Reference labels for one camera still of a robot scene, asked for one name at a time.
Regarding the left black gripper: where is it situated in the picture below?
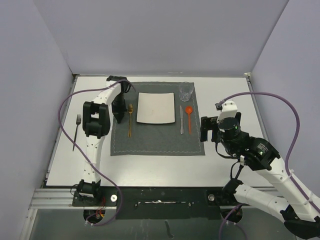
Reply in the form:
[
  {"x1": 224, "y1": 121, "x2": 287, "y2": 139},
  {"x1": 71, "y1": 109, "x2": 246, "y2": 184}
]
[{"x1": 111, "y1": 92, "x2": 128, "y2": 124}]

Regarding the copper coloured small object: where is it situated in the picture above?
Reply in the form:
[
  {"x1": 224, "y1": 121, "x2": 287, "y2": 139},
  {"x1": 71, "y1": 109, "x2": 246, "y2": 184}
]
[{"x1": 128, "y1": 103, "x2": 134, "y2": 138}]

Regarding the orange plastic spoon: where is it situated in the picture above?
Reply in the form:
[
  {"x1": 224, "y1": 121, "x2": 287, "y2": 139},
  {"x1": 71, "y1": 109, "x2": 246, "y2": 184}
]
[{"x1": 185, "y1": 105, "x2": 193, "y2": 134}]

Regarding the silver table knife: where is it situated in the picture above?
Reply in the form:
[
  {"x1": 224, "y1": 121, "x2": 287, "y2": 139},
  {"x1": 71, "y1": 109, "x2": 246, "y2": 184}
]
[{"x1": 179, "y1": 105, "x2": 184, "y2": 135}]

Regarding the grey cloth placemat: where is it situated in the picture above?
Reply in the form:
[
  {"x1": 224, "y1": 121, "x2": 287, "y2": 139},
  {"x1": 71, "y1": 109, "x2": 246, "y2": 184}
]
[{"x1": 110, "y1": 81, "x2": 205, "y2": 156}]

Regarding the white rectangular plate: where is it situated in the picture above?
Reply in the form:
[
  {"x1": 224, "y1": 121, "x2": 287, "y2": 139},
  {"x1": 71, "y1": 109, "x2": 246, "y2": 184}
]
[{"x1": 136, "y1": 92, "x2": 176, "y2": 125}]

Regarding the black metal fork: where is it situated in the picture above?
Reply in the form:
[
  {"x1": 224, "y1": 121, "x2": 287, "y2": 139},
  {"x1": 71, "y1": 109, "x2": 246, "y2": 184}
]
[{"x1": 72, "y1": 114, "x2": 82, "y2": 151}]

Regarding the clear drinking glass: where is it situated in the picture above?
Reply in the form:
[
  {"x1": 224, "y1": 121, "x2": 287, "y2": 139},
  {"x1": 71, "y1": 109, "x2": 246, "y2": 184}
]
[{"x1": 178, "y1": 82, "x2": 194, "y2": 102}]

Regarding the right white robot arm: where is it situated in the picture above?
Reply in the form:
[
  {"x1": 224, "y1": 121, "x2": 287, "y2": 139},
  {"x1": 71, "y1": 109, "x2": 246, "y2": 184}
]
[{"x1": 200, "y1": 113, "x2": 320, "y2": 239}]

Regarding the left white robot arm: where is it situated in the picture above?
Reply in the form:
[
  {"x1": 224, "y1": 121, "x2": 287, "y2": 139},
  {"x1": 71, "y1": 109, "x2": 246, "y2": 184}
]
[{"x1": 76, "y1": 75, "x2": 131, "y2": 206}]

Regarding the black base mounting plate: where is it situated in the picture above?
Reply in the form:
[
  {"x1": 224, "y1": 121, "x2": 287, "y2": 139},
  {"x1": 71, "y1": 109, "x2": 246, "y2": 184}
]
[{"x1": 72, "y1": 186, "x2": 238, "y2": 220}]

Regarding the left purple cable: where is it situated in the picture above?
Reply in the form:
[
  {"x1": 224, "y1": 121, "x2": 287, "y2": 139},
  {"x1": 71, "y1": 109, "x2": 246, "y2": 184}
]
[{"x1": 57, "y1": 79, "x2": 138, "y2": 228}]

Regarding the purple cable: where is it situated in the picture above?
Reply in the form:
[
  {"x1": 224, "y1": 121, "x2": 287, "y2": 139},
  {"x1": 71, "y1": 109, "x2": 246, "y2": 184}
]
[
  {"x1": 215, "y1": 91, "x2": 320, "y2": 240},
  {"x1": 57, "y1": 79, "x2": 138, "y2": 228}
]

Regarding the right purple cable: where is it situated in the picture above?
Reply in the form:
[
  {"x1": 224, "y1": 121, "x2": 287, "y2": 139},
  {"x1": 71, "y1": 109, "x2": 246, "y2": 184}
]
[{"x1": 215, "y1": 91, "x2": 320, "y2": 240}]

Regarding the aluminium frame rail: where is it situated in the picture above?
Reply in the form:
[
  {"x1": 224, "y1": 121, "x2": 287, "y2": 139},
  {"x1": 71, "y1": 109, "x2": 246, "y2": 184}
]
[{"x1": 29, "y1": 186, "x2": 294, "y2": 210}]

